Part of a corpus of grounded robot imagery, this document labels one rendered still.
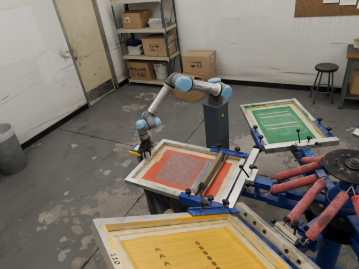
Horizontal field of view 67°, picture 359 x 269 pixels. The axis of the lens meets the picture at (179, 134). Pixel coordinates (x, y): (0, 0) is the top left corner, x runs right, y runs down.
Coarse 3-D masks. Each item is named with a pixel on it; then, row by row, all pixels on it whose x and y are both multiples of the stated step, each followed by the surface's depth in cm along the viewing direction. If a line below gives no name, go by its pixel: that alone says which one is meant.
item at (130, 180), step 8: (160, 144) 242; (168, 144) 244; (176, 144) 239; (184, 144) 237; (200, 152) 230; (208, 152) 226; (144, 160) 225; (240, 160) 210; (136, 168) 217; (128, 176) 210; (232, 176) 196; (136, 184) 203; (144, 184) 200; (152, 184) 199; (232, 184) 189; (160, 192) 194; (168, 192) 190; (176, 192) 189; (224, 192) 184
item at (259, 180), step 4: (256, 180) 182; (260, 180) 182; (264, 180) 181; (268, 180) 181; (272, 180) 180; (260, 184) 180; (264, 184) 178; (268, 184) 178; (272, 184) 179; (260, 188) 182; (264, 188) 180; (268, 188) 179
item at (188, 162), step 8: (168, 152) 236; (176, 152) 235; (160, 160) 228; (168, 160) 227; (176, 160) 225; (184, 160) 224; (192, 160) 223; (200, 160) 221; (184, 168) 215; (192, 168) 214; (200, 168) 213; (224, 168) 209; (216, 176) 203; (224, 176) 202
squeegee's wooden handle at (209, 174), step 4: (220, 156) 206; (216, 160) 202; (220, 160) 206; (212, 164) 199; (216, 164) 200; (212, 168) 195; (216, 168) 202; (208, 172) 192; (212, 172) 195; (204, 176) 189; (208, 176) 189; (212, 176) 196; (204, 180) 186; (208, 180) 191; (200, 184) 186; (204, 184) 184; (204, 188) 187
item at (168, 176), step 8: (152, 168) 220; (160, 168) 219; (168, 168) 218; (176, 168) 216; (144, 176) 213; (152, 176) 212; (160, 176) 211; (168, 176) 210; (176, 176) 208; (184, 176) 207; (192, 176) 206; (168, 184) 202; (176, 184) 201; (184, 184) 200; (216, 184) 196; (192, 192) 192; (208, 192) 190; (216, 192) 189
